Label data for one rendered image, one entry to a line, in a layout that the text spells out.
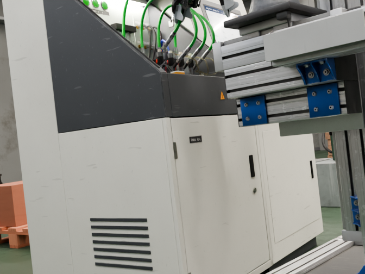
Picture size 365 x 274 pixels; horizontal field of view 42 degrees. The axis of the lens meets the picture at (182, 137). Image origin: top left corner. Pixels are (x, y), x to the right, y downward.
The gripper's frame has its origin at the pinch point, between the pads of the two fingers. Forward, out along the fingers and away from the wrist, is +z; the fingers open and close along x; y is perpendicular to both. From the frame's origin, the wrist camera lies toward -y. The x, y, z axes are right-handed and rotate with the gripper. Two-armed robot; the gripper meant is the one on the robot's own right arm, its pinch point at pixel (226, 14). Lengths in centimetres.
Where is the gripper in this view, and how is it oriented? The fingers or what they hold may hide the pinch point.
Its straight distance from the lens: 213.3
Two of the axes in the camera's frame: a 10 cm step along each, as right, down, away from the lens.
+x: 5.8, -0.6, 8.1
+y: 8.1, -0.9, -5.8
